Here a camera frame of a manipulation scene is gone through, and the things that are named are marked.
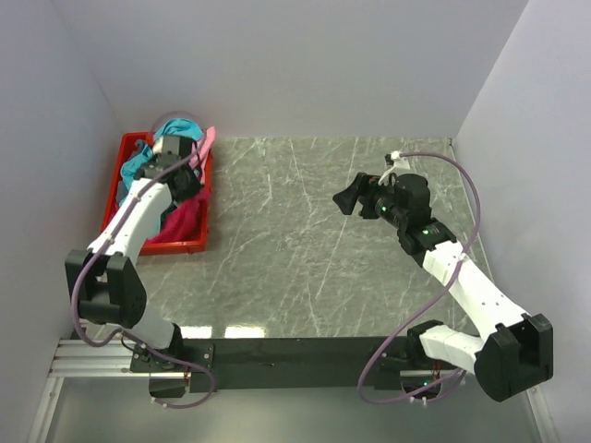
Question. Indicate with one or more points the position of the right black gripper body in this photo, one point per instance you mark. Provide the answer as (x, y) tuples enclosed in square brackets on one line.
[(379, 198)]

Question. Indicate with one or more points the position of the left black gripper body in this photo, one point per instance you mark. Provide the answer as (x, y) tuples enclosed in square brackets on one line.
[(192, 184)]

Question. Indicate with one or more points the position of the magenta t shirt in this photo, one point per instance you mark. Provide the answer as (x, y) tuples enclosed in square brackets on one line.
[(183, 222)]

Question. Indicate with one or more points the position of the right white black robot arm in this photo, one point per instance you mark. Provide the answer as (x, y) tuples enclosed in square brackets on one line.
[(512, 350)]

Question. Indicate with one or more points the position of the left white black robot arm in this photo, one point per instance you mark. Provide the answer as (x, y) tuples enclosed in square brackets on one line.
[(107, 296)]

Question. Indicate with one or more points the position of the pink t shirt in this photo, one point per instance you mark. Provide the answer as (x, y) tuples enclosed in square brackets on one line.
[(200, 152)]

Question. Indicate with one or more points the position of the light blue t shirt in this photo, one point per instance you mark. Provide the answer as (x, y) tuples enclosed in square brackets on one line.
[(183, 127)]

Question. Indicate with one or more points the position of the red plastic bin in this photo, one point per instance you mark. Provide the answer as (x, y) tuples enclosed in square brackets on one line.
[(196, 242)]

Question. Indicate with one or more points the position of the grey t shirt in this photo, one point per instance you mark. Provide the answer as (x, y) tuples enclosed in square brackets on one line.
[(122, 191)]

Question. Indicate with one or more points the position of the black base beam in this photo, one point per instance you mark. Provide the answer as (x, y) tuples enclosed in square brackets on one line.
[(255, 363)]

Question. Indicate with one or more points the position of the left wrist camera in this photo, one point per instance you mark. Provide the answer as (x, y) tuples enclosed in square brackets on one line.
[(173, 145)]

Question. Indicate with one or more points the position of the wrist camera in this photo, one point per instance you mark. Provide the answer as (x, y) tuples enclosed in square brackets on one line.
[(173, 145), (396, 164)]

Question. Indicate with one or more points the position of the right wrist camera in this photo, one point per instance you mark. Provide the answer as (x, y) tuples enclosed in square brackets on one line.
[(396, 164)]

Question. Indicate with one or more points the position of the aluminium rail frame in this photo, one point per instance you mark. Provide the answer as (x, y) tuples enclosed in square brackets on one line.
[(74, 359)]

